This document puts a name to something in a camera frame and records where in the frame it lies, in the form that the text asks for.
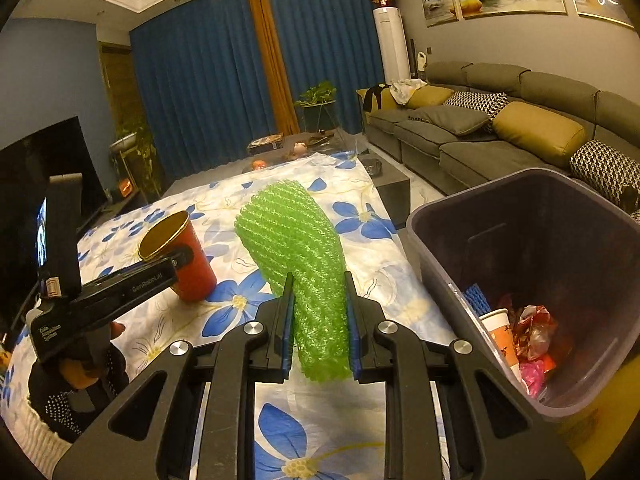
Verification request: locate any blue foam net sleeve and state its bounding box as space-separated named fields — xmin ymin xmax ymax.
xmin=464 ymin=284 xmax=491 ymax=316

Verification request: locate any green foam net sleeve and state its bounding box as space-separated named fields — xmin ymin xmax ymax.
xmin=234 ymin=180 xmax=350 ymax=382

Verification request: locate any red white plastic bag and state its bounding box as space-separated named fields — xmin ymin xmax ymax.
xmin=498 ymin=294 xmax=558 ymax=362

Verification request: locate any pink plastic bag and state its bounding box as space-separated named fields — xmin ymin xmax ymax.
xmin=518 ymin=354 xmax=555 ymax=399

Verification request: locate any dark purple trash bin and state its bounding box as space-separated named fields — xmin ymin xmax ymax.
xmin=406 ymin=168 xmax=639 ymax=420

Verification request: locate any left hand in patterned glove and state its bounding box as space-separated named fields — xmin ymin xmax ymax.
xmin=28 ymin=344 xmax=129 ymax=443

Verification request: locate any white blue floral tablecloth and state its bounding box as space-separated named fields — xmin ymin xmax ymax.
xmin=78 ymin=154 xmax=454 ymax=479

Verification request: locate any orange glowing box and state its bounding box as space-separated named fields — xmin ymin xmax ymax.
xmin=117 ymin=178 xmax=136 ymax=198

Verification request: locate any plant on tall stand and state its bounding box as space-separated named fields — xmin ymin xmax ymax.
xmin=110 ymin=119 xmax=165 ymax=203

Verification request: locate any black flat television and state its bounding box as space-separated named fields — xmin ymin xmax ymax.
xmin=1 ymin=117 xmax=107 ymax=324

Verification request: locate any orange curtain strip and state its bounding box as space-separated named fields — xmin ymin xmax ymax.
xmin=247 ymin=0 xmax=299 ymax=136

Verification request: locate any blue window curtain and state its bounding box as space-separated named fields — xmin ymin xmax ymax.
xmin=130 ymin=0 xmax=383 ymax=179

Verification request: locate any grey square cushion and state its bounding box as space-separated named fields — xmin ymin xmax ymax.
xmin=409 ymin=105 xmax=489 ymax=136

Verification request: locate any grey sectional sofa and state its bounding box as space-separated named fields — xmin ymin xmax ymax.
xmin=357 ymin=62 xmax=639 ymax=218

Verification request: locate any green potted plant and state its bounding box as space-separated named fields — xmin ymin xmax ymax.
xmin=294 ymin=80 xmax=338 ymax=132

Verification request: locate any far mustard yellow cushion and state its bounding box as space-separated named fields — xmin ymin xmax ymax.
xmin=406 ymin=84 xmax=454 ymax=110

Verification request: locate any mustard yellow cushion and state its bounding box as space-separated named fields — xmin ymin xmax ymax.
xmin=492 ymin=102 xmax=587 ymax=160
xmin=406 ymin=84 xmax=454 ymax=110

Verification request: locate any far patterned cushion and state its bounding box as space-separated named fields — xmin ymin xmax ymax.
xmin=444 ymin=91 xmax=509 ymax=122

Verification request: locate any black white patterned cushion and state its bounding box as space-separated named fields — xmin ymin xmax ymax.
xmin=570 ymin=140 xmax=639 ymax=219

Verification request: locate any white standing air conditioner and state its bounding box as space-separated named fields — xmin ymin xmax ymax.
xmin=373 ymin=6 xmax=410 ymax=84

